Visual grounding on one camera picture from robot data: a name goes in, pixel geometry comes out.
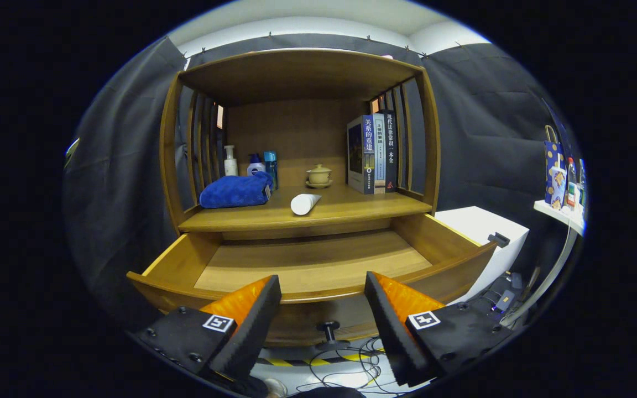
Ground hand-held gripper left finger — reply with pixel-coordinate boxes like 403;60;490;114
135;275;283;382

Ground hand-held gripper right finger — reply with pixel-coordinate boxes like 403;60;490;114
364;271;518;387

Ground black drawer knob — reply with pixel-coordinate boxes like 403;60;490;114
315;321;351;352

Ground wooden drawer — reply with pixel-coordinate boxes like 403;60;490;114
126;213;499;348

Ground white green cosmetic tube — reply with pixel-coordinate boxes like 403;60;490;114
290;193;323;216

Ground wooden countertop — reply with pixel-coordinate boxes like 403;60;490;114
177;184;434;233

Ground white drawer unit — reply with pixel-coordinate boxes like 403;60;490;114
434;206;530;306

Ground brown wooden cabinet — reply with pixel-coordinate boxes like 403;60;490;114
158;48;442;349

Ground yellow black floor tape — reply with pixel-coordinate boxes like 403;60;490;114
263;354;380;368

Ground person's shoe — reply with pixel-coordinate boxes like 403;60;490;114
249;376;289;398

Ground small dark grey box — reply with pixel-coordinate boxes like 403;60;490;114
494;289;516;313

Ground blue folded towel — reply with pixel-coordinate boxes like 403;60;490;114
199;171;274;210

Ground teal cylindrical bottle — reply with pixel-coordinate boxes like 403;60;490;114
264;151;279;191

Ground white pump bottle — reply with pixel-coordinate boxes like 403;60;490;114
223;145;239;177

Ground beige lidded teacup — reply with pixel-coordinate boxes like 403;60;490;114
305;164;334;189

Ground pale spine book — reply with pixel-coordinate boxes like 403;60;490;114
372;113;387;194

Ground blue spine book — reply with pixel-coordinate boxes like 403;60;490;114
346;114;376;195

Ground white round table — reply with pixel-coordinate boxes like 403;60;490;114
501;199;586;327

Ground patterned paper cup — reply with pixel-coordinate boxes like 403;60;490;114
551;166;568;210

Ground blue gold-dotted paper bag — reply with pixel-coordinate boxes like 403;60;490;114
543;125;567;206

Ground red label water bottle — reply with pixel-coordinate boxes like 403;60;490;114
566;157;578;208

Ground black floor cables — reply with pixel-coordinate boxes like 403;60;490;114
296;336;391;394

